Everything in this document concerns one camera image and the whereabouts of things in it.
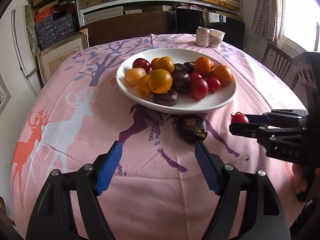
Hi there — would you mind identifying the large wrinkled dark fruit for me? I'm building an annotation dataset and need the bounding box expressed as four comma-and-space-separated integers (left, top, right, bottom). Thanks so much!
176, 115, 208, 144

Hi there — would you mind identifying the pink deer print tablecloth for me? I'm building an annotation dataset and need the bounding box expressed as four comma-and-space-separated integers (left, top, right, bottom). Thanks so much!
11, 34, 304, 239

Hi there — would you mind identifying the wooden chair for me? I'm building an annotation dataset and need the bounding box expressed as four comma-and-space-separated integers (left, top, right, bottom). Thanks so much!
261, 43, 299, 90

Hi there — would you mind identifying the large red plum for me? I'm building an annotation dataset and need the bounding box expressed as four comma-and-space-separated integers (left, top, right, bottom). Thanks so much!
188, 77, 208, 101

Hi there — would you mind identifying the large mandarin orange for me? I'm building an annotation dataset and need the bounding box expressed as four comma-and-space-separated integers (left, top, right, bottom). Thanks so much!
194, 57, 214, 78

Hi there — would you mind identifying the pink drink can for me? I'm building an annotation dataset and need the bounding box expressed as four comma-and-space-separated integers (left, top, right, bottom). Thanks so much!
195, 27, 210, 48

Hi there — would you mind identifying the white oval plate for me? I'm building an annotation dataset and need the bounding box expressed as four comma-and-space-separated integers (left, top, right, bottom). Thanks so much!
116, 48, 237, 115

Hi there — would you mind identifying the dark plum in plate back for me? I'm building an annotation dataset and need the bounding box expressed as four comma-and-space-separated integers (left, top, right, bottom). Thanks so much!
172, 63, 188, 75

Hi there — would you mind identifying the dark plum in plate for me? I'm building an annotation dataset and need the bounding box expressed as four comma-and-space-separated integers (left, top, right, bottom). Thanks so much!
153, 89, 179, 107
172, 63, 188, 75

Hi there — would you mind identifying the white paper cup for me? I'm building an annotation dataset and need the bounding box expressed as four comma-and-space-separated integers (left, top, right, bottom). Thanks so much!
209, 29, 225, 49

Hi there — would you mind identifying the window with frame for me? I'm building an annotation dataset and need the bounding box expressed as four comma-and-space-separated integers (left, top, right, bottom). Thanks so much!
278, 0, 319, 52

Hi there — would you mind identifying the dark purple fruit back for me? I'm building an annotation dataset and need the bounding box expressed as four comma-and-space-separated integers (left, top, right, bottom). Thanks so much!
171, 72, 190, 94

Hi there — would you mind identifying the person's right hand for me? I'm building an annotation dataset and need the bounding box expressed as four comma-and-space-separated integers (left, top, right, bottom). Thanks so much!
292, 164, 307, 193

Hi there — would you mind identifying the yellow-green orange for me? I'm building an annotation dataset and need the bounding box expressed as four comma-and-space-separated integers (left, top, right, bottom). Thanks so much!
156, 56, 175, 74

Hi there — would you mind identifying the pale yellow round fruit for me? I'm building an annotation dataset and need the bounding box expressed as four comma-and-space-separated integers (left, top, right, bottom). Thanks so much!
124, 68, 146, 86

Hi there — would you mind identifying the dark plum in plate front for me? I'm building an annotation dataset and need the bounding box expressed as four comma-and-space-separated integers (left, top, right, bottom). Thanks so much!
153, 89, 179, 107

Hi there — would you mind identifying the framed picture leaning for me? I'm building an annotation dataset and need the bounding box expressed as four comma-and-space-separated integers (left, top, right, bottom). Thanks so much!
37, 29, 89, 85

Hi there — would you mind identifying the dark cabinet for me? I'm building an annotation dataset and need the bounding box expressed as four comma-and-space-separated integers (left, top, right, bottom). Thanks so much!
84, 8, 245, 49

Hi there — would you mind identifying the red plum in plate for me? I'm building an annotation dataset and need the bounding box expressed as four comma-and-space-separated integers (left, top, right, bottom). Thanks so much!
132, 58, 151, 73

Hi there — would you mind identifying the red tomato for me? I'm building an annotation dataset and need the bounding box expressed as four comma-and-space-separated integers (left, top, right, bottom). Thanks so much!
206, 76, 221, 93
231, 112, 249, 124
189, 72, 202, 80

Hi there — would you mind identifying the stack of blue patterned boxes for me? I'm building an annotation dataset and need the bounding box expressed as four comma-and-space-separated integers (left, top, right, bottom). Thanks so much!
34, 7, 76, 50

